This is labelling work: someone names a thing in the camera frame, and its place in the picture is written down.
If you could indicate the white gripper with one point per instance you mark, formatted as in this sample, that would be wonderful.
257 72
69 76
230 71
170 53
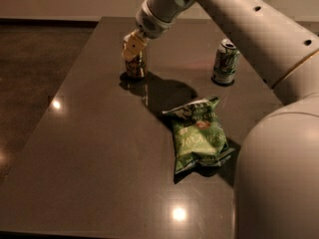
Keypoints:
154 24

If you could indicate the orange soda can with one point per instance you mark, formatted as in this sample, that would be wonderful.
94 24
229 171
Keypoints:
137 68

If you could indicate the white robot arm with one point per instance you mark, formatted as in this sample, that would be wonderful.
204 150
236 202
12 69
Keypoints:
276 186

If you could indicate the green and white soda can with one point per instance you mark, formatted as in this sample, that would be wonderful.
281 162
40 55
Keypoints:
225 63

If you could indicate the green jalapeno chip bag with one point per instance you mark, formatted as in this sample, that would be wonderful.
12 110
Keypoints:
198 136

